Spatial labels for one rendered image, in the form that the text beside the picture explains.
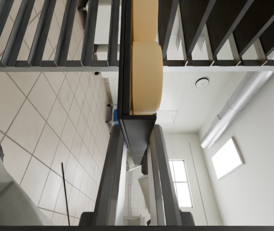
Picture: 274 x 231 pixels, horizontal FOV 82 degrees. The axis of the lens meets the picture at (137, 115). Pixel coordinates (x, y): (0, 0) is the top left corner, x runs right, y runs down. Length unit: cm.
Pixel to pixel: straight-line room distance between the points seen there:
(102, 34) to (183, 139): 447
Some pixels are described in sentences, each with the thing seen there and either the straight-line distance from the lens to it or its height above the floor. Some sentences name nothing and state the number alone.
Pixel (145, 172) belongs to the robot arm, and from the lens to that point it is 63.
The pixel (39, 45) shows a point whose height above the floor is 42.
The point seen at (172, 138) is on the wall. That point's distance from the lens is 584.
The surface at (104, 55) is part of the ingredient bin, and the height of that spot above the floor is 25.
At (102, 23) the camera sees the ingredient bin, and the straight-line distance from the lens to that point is 254.
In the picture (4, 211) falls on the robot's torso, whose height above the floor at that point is 56.
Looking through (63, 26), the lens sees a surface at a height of 50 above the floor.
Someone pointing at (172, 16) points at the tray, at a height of 87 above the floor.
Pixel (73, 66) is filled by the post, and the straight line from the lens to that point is 63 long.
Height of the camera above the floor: 78
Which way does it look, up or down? level
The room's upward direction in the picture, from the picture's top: 90 degrees clockwise
